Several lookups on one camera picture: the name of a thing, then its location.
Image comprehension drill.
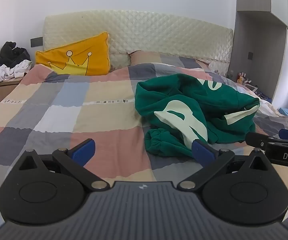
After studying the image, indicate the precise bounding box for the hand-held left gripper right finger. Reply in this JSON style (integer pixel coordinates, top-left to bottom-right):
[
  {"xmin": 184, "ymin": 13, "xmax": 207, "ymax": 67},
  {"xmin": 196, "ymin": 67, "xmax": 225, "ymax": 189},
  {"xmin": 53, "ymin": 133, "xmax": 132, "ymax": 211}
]
[{"xmin": 177, "ymin": 139, "xmax": 273, "ymax": 190}]

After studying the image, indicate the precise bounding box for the black clothes pile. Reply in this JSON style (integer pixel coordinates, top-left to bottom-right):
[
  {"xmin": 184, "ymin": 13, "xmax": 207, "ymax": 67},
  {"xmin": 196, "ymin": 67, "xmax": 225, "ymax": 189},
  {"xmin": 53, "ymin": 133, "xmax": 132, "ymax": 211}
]
[{"xmin": 0, "ymin": 41, "xmax": 31, "ymax": 70}]

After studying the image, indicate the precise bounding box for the cardboard box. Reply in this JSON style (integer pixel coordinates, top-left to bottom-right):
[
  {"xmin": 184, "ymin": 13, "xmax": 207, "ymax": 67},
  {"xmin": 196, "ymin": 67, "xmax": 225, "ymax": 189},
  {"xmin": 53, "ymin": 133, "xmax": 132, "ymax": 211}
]
[{"xmin": 0, "ymin": 76, "xmax": 24, "ymax": 106}]

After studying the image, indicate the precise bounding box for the green hoodie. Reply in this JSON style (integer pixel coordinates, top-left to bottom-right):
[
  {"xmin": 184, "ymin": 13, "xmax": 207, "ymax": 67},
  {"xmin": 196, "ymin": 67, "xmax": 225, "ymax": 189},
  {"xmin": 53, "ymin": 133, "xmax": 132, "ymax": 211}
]
[{"xmin": 135, "ymin": 73, "xmax": 260, "ymax": 158}]

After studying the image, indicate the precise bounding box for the checkered pillow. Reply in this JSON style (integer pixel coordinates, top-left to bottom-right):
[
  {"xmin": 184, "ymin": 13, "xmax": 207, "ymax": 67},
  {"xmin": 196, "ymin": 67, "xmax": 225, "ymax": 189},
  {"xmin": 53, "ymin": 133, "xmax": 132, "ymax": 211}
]
[{"xmin": 128, "ymin": 51, "xmax": 209, "ymax": 68}]

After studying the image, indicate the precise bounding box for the cream quilted headboard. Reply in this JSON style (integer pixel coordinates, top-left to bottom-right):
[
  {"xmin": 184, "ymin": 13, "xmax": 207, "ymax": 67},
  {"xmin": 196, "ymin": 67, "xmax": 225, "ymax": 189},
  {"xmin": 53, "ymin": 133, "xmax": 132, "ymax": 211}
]
[{"xmin": 42, "ymin": 10, "xmax": 234, "ymax": 77}]

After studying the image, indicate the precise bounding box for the checkered quilt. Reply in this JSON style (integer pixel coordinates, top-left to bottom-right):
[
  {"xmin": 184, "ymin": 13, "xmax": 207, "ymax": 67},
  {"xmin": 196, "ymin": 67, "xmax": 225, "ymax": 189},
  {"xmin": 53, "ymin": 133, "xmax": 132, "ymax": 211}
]
[{"xmin": 0, "ymin": 56, "xmax": 288, "ymax": 233}]

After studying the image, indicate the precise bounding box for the row of small bottles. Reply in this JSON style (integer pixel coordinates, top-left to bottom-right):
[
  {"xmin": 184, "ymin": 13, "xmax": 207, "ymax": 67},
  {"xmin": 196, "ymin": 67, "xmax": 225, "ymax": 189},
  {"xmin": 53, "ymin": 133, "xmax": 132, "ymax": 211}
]
[{"xmin": 237, "ymin": 72, "xmax": 252, "ymax": 84}]

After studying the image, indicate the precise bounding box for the yellow crown pillow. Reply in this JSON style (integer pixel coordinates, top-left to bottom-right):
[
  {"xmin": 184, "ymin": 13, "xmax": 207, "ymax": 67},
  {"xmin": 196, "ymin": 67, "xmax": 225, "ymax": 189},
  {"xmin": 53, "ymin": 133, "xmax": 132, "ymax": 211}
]
[{"xmin": 35, "ymin": 31, "xmax": 110, "ymax": 76}]

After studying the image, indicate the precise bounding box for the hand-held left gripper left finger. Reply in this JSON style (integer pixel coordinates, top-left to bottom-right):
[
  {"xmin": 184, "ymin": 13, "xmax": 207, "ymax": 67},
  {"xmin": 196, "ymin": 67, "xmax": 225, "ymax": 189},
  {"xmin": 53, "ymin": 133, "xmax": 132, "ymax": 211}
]
[{"xmin": 18, "ymin": 138, "xmax": 110, "ymax": 191}]

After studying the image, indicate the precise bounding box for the grey wardrobe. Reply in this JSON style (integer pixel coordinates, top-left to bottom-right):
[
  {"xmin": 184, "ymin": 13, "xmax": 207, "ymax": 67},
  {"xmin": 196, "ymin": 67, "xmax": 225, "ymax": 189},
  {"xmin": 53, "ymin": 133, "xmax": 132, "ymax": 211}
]
[{"xmin": 230, "ymin": 0, "xmax": 288, "ymax": 104}]

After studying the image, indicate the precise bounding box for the white tray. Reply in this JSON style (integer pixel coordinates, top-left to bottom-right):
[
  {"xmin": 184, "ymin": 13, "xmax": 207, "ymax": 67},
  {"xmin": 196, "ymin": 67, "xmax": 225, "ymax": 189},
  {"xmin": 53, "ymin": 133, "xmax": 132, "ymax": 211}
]
[{"xmin": 245, "ymin": 82, "xmax": 260, "ymax": 93}]

